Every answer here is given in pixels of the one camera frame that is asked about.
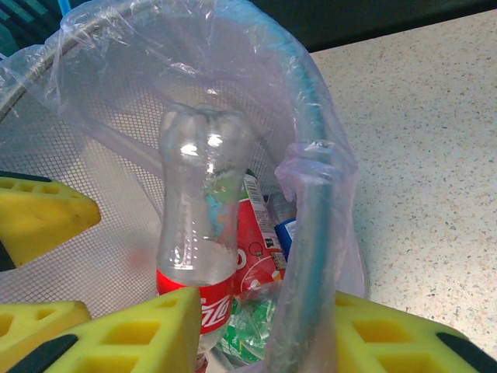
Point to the clear bottle blue cap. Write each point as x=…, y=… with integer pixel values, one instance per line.
x=285, y=233

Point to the red green label bottle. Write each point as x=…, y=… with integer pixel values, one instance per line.
x=256, y=233

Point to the green crinkled plastic item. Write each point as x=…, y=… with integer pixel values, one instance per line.
x=248, y=330

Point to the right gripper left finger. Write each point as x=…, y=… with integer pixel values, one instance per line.
x=163, y=322

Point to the grey mesh waste bin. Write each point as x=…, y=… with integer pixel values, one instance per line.
x=77, y=155

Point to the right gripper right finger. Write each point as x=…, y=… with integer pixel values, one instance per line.
x=423, y=349

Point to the grey bin with plastic liner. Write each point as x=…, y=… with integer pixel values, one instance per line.
x=322, y=171

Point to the cola bottle red cap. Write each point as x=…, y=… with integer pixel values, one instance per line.
x=202, y=175

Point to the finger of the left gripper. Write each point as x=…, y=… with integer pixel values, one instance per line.
x=27, y=338
x=39, y=221

